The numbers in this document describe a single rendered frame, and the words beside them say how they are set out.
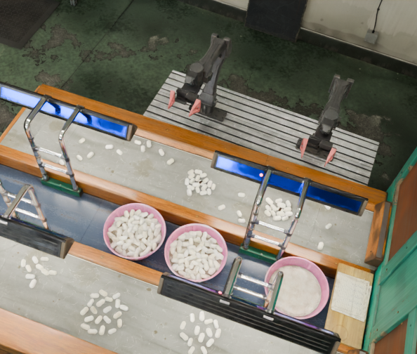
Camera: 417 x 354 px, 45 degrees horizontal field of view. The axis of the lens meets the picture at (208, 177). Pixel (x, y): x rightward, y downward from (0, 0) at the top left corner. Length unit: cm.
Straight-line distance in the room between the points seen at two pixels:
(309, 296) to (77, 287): 95
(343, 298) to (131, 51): 258
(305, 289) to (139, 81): 217
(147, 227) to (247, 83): 187
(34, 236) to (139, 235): 52
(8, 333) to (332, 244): 137
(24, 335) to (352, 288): 130
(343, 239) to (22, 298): 137
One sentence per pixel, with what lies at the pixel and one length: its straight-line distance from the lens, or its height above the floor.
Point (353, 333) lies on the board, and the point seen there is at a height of 78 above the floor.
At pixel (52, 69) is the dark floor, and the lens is 392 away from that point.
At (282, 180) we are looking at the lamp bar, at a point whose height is 109.
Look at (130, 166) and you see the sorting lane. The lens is 238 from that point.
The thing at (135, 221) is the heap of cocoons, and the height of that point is 74.
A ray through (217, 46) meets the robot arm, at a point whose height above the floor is 110.
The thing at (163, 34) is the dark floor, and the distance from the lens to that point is 412.
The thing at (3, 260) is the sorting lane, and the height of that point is 74.
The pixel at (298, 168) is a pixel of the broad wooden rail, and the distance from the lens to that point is 241.
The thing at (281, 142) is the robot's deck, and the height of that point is 67.
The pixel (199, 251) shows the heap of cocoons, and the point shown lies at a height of 72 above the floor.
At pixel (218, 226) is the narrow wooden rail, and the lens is 219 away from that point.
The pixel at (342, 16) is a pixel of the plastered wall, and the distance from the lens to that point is 403.
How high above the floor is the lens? 269
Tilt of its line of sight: 56 degrees down
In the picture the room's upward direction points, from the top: 7 degrees clockwise
